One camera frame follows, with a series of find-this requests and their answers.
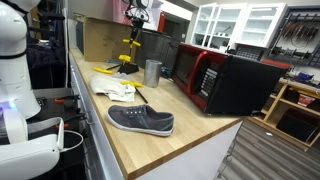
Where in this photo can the black storage box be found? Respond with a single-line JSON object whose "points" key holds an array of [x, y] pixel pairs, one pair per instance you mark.
{"points": [[296, 126]]}

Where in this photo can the small blue object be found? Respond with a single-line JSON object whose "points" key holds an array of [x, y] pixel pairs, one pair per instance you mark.
{"points": [[166, 72]]}

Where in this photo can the black slotted crate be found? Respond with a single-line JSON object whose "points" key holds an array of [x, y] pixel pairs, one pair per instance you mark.
{"points": [[248, 51]]}

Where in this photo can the teal flat tool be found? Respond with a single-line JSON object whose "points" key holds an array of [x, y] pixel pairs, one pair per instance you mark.
{"points": [[112, 62]]}

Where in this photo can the silver tin cylinder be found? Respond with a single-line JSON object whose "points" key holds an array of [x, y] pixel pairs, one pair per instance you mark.
{"points": [[152, 75]]}

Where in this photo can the red fire extinguisher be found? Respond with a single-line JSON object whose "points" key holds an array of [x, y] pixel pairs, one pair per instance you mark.
{"points": [[161, 22]]}

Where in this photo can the black wall tool rack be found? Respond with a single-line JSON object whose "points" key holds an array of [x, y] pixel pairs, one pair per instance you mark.
{"points": [[298, 36]]}

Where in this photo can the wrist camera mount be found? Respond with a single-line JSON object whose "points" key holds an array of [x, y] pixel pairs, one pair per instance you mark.
{"points": [[128, 12]]}

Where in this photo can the brown cardboard box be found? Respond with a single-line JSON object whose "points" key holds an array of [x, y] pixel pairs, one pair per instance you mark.
{"points": [[103, 40]]}

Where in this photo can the white crumpled cloth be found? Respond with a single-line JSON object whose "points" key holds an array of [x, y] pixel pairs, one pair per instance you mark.
{"points": [[110, 87]]}

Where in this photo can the blue tool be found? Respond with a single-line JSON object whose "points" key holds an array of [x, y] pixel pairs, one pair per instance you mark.
{"points": [[304, 77]]}

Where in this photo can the pink board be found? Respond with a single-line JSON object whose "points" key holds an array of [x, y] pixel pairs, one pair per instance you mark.
{"points": [[119, 11]]}

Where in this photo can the white glass-door cabinet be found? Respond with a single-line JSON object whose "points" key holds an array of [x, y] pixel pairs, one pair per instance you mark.
{"points": [[240, 25]]}

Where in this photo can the grey canvas shoe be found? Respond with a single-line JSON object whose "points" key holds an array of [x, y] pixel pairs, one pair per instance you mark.
{"points": [[140, 119]]}

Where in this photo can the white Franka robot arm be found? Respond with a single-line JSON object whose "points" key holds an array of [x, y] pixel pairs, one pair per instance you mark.
{"points": [[16, 83]]}

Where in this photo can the red box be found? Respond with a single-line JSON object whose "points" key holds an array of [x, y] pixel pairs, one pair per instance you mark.
{"points": [[306, 100]]}

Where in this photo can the dark grey storage bin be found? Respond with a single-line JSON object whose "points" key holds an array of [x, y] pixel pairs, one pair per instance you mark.
{"points": [[155, 46]]}

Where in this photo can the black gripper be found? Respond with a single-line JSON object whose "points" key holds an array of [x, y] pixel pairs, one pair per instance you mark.
{"points": [[137, 20]]}

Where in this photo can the red and black microwave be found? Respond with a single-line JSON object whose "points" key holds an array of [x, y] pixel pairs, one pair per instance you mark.
{"points": [[233, 83]]}

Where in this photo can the wooden shelf unit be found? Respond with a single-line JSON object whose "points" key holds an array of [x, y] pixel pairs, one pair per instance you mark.
{"points": [[286, 110]]}

